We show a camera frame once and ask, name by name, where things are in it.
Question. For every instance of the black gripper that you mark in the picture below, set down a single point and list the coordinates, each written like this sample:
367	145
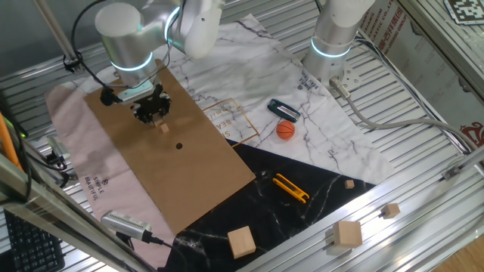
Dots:
153	102

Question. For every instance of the small wooden cube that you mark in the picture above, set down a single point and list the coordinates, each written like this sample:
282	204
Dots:
165	128
349	184

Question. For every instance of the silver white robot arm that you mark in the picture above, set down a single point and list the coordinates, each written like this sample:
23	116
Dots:
332	30

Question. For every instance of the black round mark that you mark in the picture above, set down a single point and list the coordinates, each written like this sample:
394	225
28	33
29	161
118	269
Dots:
179	146

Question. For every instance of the large wooden block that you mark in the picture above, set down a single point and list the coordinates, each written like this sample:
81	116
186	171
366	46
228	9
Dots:
347	234
242	242

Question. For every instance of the brown cardboard sheet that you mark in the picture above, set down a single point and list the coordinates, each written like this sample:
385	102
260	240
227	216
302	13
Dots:
170	181

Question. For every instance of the marble print cloth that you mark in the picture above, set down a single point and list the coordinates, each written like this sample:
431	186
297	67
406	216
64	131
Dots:
246	64

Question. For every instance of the dark green hex key set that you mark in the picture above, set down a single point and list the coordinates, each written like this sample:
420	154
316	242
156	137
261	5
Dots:
283	110

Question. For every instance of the orange mini basketball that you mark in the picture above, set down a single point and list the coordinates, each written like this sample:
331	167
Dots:
285	130

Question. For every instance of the orange tube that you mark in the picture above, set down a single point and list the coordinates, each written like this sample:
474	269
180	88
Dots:
7	143

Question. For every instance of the yellow utility knife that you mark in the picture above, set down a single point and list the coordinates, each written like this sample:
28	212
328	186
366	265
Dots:
291	188

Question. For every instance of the black keyboard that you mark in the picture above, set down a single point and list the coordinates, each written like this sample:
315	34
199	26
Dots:
34	245

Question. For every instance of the medium wooden cube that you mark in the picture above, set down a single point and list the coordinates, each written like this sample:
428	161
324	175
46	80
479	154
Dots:
391	211

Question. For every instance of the banner with red print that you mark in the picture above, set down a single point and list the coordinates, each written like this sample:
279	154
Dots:
423	60

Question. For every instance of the black white marker tag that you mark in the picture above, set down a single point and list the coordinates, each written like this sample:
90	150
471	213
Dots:
465	10

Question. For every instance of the silver camera box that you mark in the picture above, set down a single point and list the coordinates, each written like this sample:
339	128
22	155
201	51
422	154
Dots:
125	224

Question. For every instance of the aluminium frame post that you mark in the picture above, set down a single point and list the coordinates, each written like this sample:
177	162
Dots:
56	34

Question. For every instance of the aluminium frame beam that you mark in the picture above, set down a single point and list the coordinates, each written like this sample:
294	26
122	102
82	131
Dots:
56	211

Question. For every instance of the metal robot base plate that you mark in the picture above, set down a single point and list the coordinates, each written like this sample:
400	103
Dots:
349	77

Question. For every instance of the small metal rail bracket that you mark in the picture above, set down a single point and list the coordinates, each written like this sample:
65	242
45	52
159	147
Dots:
451	173

